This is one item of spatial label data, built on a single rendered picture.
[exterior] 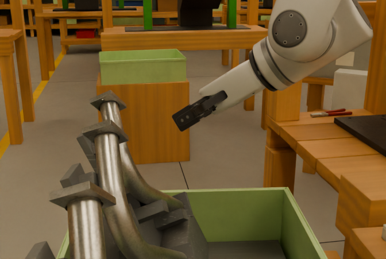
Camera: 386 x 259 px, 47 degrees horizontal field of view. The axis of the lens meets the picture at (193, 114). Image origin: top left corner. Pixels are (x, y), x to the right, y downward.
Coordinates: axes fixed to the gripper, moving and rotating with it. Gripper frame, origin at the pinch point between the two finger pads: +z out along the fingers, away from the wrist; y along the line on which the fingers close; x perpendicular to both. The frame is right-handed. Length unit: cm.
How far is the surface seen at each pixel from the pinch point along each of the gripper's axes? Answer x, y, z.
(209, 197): 15.9, -7.6, 11.0
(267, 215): 25.5, -13.3, 5.0
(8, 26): -387, -657, 655
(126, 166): 1.7, 15.0, 6.2
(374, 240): 41.5, -21.9, -8.8
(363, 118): 31, -90, -6
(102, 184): 1.9, 28.6, -0.9
